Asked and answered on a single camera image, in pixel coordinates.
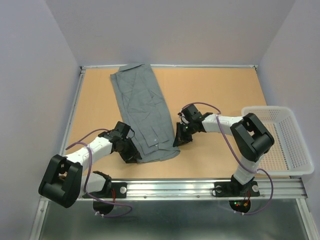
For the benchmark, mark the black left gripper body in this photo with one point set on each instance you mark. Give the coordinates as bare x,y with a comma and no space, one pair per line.
127,150

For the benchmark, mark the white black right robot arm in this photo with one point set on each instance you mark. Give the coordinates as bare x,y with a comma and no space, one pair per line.
251,137

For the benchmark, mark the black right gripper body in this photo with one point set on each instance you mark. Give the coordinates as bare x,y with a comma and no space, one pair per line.
185,131

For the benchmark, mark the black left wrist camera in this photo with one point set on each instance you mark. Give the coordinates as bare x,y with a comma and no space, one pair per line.
120,130

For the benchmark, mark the aluminium front frame rail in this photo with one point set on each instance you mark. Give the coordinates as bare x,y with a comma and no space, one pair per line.
204,189

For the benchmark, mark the white perforated plastic basket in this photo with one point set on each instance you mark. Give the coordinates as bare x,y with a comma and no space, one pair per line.
289,156

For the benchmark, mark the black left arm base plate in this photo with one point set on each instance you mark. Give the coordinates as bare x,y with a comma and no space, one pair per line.
112,191

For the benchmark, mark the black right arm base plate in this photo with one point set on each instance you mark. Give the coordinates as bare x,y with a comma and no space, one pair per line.
228,189

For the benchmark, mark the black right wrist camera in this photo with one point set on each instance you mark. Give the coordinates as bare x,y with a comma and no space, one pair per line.
190,113

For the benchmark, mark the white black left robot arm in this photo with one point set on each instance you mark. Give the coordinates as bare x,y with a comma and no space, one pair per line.
63,182

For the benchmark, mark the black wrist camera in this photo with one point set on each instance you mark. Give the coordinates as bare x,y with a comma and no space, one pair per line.
190,113
120,130

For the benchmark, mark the grey long sleeve shirt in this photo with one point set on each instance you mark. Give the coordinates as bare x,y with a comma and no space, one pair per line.
143,107

